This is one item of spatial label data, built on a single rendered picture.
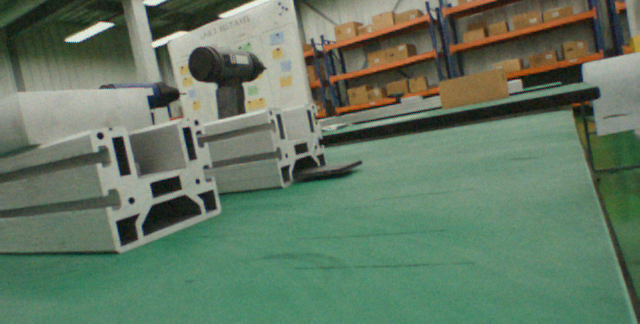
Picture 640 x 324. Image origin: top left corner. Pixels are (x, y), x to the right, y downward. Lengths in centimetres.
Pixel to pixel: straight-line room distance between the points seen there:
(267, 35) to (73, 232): 350
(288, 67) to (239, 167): 320
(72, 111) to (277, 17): 340
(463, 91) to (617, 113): 176
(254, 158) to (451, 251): 33
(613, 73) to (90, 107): 364
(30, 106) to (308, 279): 27
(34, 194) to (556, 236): 35
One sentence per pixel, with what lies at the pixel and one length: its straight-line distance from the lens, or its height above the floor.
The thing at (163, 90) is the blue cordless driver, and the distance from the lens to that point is 98.
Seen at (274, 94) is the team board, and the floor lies 116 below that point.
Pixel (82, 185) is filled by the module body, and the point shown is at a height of 83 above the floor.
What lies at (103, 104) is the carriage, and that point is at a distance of 41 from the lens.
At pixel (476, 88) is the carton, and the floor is 86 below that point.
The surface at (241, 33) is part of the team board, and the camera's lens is 397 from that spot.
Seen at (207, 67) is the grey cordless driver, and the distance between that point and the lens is 70.
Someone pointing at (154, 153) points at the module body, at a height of 84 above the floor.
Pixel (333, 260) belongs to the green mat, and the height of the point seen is 78.
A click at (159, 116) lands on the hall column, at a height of 160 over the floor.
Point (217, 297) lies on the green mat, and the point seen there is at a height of 78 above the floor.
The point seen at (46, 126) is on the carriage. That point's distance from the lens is 38.
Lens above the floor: 84
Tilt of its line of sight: 3 degrees down
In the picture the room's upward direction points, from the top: 11 degrees counter-clockwise
